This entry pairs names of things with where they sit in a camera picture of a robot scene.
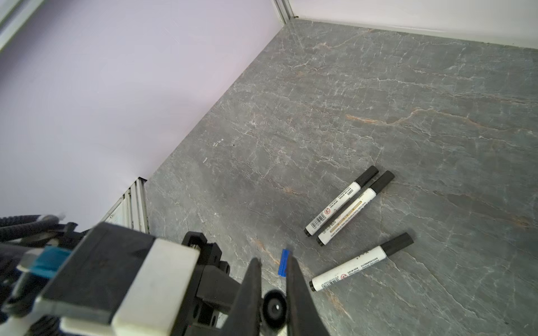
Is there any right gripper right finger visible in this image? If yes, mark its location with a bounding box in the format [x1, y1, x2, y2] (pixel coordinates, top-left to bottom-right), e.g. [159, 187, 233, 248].
[286, 254, 329, 336]

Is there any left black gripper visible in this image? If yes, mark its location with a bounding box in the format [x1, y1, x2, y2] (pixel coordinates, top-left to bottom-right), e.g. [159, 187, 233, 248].
[171, 231, 240, 335]

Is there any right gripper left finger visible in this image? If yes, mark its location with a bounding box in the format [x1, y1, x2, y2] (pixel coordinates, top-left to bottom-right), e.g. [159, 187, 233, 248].
[220, 258, 262, 336]

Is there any blue pen cap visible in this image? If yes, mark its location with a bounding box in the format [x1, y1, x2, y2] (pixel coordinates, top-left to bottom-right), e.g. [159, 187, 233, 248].
[278, 249, 291, 278]

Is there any white marker pen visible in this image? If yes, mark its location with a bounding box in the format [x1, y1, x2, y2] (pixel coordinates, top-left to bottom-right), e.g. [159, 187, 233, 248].
[304, 165, 379, 237]
[317, 171, 395, 246]
[309, 232, 414, 292]
[261, 289, 288, 335]

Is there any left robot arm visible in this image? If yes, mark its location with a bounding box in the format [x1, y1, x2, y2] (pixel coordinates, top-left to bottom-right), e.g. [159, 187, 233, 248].
[1, 216, 240, 335]

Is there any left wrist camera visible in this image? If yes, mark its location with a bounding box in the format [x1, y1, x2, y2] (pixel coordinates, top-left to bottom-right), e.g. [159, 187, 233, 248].
[22, 223, 200, 335]

